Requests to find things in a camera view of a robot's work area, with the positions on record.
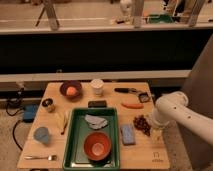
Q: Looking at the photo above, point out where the dark red grape bunch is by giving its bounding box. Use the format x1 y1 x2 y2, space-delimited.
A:
133 115 151 136

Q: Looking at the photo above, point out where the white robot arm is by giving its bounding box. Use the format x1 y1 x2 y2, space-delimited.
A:
149 91 213 145

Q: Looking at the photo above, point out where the red bowl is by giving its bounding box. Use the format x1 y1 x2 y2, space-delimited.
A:
84 132 112 161

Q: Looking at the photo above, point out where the dark purple bowl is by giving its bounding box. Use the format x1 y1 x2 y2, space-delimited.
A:
60 80 82 99

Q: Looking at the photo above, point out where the blue sponge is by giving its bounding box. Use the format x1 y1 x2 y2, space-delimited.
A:
120 124 136 145

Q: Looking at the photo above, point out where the orange carrot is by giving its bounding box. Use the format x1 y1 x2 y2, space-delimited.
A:
121 103 144 109

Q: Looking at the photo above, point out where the grey crumpled cloth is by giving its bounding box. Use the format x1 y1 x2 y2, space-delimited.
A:
85 115 108 130

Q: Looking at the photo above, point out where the black rectangular block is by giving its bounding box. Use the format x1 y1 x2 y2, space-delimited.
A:
88 100 107 108

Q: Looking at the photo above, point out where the white paper cup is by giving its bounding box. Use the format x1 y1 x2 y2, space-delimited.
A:
90 79 104 96

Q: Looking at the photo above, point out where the green plastic tray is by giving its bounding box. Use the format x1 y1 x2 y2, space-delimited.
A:
62 108 120 171

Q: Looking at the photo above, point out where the orange peach fruit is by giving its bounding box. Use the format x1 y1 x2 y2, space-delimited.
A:
66 87 77 96

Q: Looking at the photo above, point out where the banana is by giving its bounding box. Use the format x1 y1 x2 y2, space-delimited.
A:
55 113 68 135

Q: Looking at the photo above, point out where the silver fork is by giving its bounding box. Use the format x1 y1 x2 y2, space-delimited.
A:
24 155 57 161

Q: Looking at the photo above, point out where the small dark mug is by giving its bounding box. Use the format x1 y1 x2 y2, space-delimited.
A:
42 98 55 112

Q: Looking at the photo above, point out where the light blue cup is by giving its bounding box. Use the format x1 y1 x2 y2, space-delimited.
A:
33 127 50 145

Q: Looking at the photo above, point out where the blue box on floor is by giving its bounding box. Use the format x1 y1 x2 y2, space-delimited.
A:
23 105 38 123

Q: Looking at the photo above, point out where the black cable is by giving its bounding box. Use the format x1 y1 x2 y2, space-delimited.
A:
5 98 25 152

